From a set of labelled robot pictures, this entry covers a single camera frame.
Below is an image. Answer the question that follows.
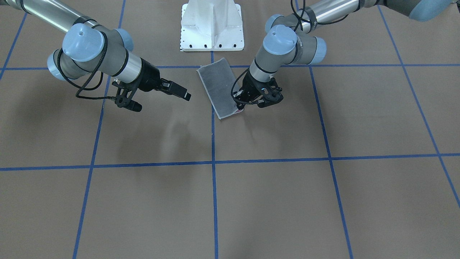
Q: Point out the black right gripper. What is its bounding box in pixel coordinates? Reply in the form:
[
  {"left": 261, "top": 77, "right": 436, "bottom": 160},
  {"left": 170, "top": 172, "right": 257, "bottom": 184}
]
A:
[{"left": 112, "top": 59, "right": 191, "bottom": 112}]

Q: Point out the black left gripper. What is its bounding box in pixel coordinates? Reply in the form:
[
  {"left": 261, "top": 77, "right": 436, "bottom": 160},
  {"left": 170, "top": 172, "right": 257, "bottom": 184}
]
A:
[{"left": 232, "top": 71, "right": 283, "bottom": 112}]

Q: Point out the pink towel with grey back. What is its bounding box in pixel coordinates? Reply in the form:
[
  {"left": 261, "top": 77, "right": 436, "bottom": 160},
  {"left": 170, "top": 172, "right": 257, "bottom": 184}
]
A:
[{"left": 197, "top": 58, "right": 243, "bottom": 119}]

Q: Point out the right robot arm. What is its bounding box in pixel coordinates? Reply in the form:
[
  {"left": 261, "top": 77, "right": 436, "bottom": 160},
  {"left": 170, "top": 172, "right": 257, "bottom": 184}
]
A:
[{"left": 1, "top": 0, "right": 191, "bottom": 113}]

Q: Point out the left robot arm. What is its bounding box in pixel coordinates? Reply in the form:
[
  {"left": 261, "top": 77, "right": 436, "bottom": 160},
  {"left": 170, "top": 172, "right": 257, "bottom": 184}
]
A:
[{"left": 231, "top": 0, "right": 451, "bottom": 112}]

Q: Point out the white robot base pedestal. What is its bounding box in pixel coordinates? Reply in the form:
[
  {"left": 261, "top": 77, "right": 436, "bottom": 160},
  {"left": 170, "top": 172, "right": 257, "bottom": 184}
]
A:
[{"left": 180, "top": 0, "right": 245, "bottom": 51}]

